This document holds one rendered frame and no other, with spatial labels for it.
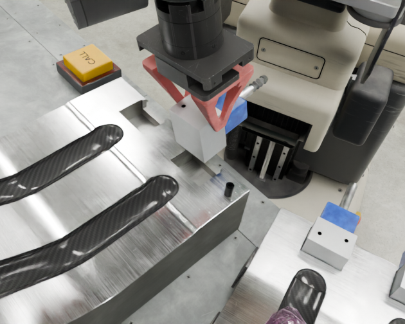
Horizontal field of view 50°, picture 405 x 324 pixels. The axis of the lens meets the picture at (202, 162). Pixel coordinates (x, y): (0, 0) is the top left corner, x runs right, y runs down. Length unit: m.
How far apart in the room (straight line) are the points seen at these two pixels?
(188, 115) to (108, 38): 1.84
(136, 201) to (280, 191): 0.86
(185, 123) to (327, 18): 0.40
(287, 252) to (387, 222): 1.24
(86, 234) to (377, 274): 0.33
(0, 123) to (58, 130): 0.17
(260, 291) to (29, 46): 0.61
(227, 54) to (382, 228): 1.39
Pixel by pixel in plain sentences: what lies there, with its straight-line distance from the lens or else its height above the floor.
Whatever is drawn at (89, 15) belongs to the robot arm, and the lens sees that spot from 0.35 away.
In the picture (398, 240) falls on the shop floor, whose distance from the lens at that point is 1.73.
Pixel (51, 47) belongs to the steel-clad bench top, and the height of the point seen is 0.80.
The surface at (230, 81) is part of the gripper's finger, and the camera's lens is 0.41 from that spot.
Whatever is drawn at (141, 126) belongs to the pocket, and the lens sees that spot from 0.62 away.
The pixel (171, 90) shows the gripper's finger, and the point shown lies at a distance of 0.47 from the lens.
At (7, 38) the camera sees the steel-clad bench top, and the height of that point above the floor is 0.80.
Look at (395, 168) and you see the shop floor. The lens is 1.95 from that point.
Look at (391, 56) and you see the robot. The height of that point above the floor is 0.75.
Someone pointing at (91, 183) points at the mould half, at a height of 0.89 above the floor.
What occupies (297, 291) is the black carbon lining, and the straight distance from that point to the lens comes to 0.52.
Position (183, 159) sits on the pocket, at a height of 0.87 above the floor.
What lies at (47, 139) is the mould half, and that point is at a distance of 0.58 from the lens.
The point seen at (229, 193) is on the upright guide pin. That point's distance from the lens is 0.51.
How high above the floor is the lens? 1.31
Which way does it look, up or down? 50 degrees down
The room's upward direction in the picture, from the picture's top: 8 degrees clockwise
